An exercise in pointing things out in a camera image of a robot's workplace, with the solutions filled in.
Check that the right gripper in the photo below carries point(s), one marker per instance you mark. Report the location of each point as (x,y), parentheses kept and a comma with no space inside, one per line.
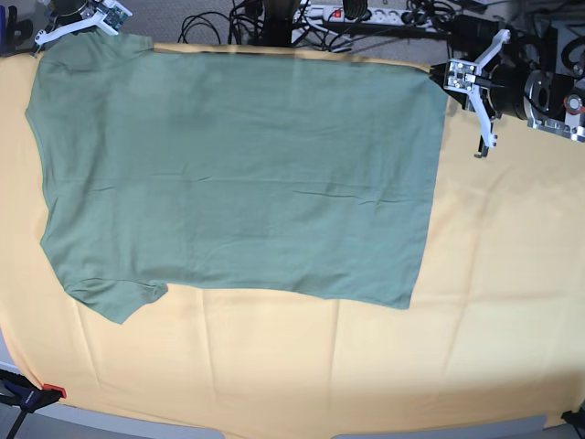
(74,16)

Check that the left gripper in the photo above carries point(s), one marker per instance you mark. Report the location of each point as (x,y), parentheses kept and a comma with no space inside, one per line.
(490,87)

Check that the green T-shirt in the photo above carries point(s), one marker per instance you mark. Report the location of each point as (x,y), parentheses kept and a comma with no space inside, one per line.
(229,171)

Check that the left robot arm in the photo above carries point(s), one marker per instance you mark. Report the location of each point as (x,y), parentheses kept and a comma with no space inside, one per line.
(554,101)

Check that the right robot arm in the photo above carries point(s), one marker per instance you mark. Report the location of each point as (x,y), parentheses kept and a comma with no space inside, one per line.
(74,16)

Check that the black power adapter brick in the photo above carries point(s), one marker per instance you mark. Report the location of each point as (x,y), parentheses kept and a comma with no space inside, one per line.
(471,30)

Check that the white power strip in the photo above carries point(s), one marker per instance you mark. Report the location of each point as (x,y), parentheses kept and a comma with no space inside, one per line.
(336,14)

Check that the blue black device top-left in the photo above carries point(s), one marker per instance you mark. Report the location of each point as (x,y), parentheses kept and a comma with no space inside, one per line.
(14,32)

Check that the yellow table cloth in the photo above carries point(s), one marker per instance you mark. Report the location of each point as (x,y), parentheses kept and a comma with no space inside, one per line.
(494,331)

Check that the black clamp right corner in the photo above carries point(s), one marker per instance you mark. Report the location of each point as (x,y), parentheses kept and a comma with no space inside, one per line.
(575,419)

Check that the red-tipped bar clamp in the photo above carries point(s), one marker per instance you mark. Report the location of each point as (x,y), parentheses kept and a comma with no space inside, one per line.
(18,391)

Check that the black centre stand post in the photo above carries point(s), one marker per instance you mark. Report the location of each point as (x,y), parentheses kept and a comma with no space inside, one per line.
(278,23)

